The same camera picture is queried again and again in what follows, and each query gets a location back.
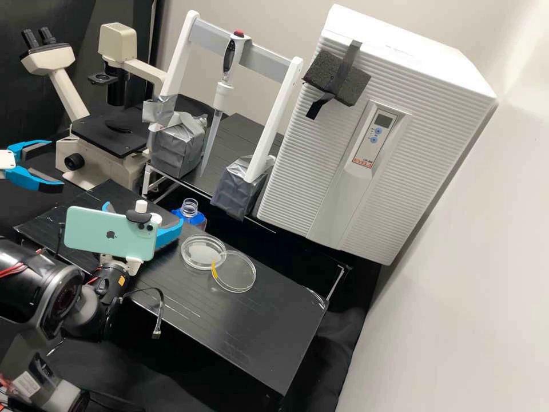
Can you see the incubator door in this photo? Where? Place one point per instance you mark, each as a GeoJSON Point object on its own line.
{"type": "Point", "coordinates": [309, 171]}

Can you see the grey taped block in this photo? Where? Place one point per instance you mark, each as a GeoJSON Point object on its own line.
{"type": "Point", "coordinates": [233, 189]}
{"type": "Point", "coordinates": [176, 143]}

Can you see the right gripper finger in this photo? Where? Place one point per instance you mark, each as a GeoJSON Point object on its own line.
{"type": "Point", "coordinates": [168, 238]}
{"type": "Point", "coordinates": [110, 207]}

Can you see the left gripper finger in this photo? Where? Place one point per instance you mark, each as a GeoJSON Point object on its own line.
{"type": "Point", "coordinates": [26, 147]}
{"type": "Point", "coordinates": [30, 178]}

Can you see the petri dish lid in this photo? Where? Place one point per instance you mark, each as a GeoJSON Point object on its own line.
{"type": "Point", "coordinates": [236, 274]}

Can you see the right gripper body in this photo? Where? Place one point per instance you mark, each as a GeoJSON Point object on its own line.
{"type": "Point", "coordinates": [112, 261]}

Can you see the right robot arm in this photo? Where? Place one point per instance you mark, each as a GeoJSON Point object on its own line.
{"type": "Point", "coordinates": [30, 279]}

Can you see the petri dish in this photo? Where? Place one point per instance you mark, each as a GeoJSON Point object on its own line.
{"type": "Point", "coordinates": [201, 253]}

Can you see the black platform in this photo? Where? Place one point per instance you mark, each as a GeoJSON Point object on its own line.
{"type": "Point", "coordinates": [231, 141]}
{"type": "Point", "coordinates": [223, 313]}
{"type": "Point", "coordinates": [300, 262]}

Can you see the pipette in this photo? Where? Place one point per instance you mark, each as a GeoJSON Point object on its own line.
{"type": "Point", "coordinates": [223, 92]}

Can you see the white pipette stand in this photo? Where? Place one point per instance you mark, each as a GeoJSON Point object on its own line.
{"type": "Point", "coordinates": [270, 137]}

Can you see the cream microscope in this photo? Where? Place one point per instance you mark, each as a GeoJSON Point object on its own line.
{"type": "Point", "coordinates": [98, 150]}

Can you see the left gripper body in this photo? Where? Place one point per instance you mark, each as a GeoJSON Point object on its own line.
{"type": "Point", "coordinates": [5, 159]}

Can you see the right wrist camera phone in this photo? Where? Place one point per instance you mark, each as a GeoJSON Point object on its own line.
{"type": "Point", "coordinates": [107, 234]}

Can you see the white incubator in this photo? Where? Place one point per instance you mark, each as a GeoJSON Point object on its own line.
{"type": "Point", "coordinates": [386, 38]}

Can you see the blue bottle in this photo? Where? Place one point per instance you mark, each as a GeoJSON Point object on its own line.
{"type": "Point", "coordinates": [191, 214]}

